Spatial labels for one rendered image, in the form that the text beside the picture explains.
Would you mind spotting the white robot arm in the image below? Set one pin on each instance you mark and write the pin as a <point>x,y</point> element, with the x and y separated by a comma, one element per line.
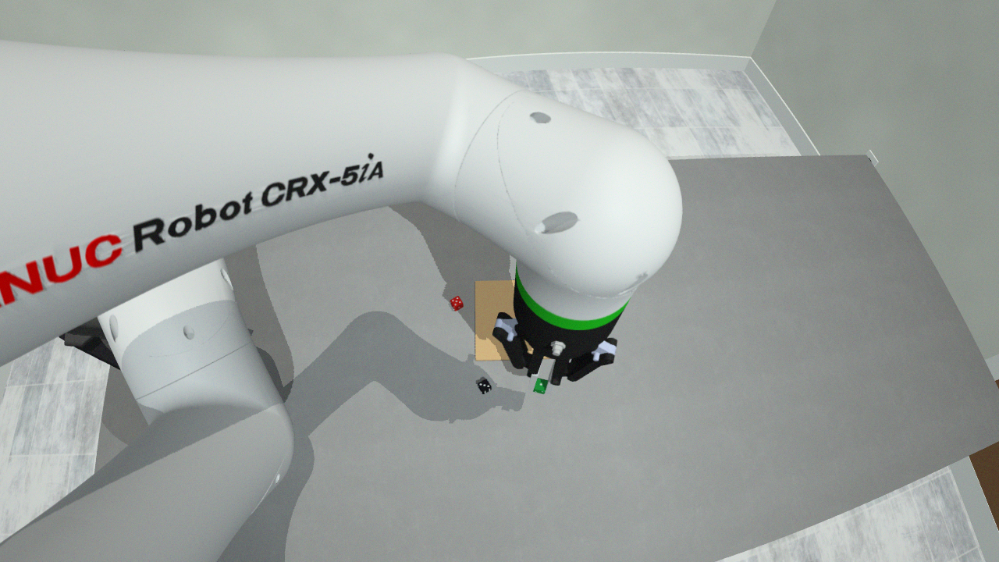
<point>122,171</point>

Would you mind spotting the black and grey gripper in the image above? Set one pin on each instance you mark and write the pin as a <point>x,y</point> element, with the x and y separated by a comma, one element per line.
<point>506,330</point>

